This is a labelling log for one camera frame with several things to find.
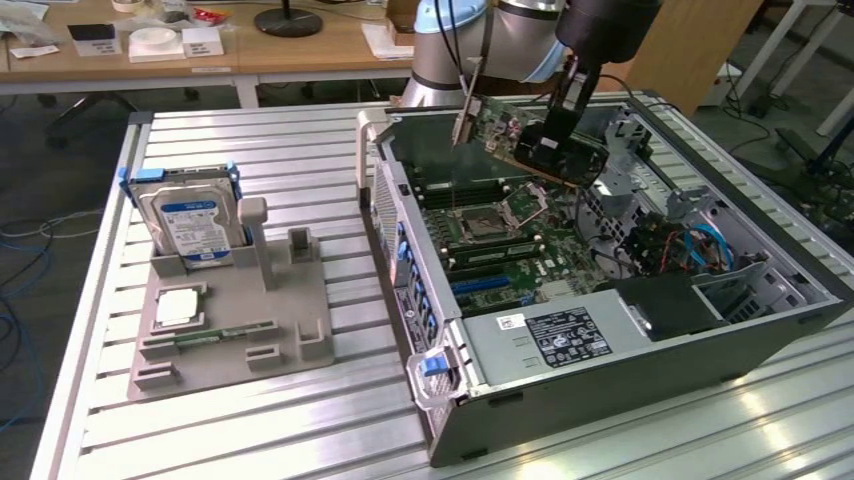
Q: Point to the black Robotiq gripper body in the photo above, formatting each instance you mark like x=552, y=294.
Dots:
x=604, y=30

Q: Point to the green graphics card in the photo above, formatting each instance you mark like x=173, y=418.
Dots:
x=497, y=120

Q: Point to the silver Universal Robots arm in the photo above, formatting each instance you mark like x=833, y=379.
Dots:
x=441, y=55

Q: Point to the wooden cabinet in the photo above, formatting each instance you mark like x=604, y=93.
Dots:
x=688, y=50

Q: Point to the open metal socket cover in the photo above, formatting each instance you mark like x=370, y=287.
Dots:
x=528, y=202

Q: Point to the silver perforated drive cage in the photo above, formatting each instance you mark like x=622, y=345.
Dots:
x=621, y=210

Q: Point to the thin metal locking lever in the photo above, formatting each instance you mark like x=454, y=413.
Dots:
x=456, y=192

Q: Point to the CPU socket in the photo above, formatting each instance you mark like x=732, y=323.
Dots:
x=481, y=225

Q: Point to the green motherboard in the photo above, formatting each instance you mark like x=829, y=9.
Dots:
x=548, y=260

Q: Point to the brown cardboard box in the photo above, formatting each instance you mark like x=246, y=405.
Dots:
x=404, y=17

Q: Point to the stack of white papers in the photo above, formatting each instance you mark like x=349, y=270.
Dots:
x=388, y=45

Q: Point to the blue expansion slot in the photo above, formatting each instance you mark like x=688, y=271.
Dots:
x=484, y=285

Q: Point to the black floor stand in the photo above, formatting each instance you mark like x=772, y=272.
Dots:
x=815, y=150

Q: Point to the silver disk bay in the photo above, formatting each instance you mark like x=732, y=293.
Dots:
x=748, y=295

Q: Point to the grey power supply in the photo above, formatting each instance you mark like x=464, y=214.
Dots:
x=508, y=350

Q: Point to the black round lamp base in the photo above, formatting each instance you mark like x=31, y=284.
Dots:
x=289, y=24

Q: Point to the blue case latch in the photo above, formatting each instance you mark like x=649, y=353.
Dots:
x=434, y=364

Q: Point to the white desk label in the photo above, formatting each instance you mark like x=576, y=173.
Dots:
x=211, y=69

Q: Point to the open black PC case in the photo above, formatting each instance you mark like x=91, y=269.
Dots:
x=601, y=400

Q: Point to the plain white box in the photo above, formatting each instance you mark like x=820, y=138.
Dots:
x=202, y=42

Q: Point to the red packet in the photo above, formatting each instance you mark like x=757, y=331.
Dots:
x=209, y=16

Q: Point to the white box with tape roll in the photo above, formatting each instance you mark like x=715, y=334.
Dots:
x=155, y=45

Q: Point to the silver CPU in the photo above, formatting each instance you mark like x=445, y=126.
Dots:
x=177, y=307

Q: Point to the green RAM stick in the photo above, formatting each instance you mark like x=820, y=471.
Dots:
x=201, y=339

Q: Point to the grey parts rack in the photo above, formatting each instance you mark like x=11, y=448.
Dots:
x=221, y=360

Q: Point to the beige tape roll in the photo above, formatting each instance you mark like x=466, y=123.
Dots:
x=126, y=5

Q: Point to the wooden desk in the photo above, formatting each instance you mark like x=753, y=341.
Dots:
x=101, y=70

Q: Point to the white box with black top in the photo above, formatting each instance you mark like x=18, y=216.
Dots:
x=95, y=40

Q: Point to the black chair base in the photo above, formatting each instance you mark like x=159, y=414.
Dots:
x=74, y=112

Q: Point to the white paper tag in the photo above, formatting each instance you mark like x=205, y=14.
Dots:
x=34, y=51

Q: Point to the clear plastic bag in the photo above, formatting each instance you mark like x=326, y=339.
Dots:
x=27, y=30

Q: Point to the white desk frame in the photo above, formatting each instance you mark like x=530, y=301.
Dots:
x=795, y=40

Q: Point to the hard disk with blue bracket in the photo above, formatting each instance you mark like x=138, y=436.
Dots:
x=190, y=225

